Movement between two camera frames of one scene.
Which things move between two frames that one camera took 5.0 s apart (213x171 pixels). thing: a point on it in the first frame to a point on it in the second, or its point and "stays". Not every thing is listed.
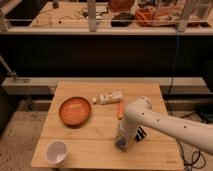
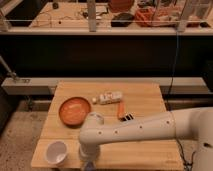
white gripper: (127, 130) to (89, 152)
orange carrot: (120, 109) stays
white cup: (57, 152) stays
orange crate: (155, 17) stays
